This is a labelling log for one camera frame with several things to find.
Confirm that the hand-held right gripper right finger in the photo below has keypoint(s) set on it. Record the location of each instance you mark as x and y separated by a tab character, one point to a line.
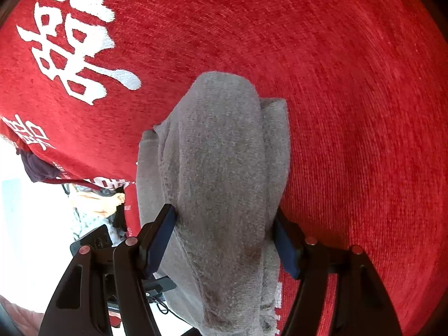
287	250

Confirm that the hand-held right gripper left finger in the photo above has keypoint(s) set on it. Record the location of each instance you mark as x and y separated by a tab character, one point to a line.
160	243

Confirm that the grey fleece garment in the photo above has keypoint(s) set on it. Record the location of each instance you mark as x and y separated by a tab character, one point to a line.
217	164

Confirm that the person's left hand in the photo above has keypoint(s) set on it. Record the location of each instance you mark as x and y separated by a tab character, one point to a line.
117	199

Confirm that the dark purple cloth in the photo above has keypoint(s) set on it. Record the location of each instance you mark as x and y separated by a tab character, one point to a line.
38	169

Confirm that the reddish brown cloth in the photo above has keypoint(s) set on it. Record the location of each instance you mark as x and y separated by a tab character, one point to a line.
21	316

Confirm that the red printed blanket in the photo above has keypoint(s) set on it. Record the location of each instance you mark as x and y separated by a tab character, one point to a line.
350	112

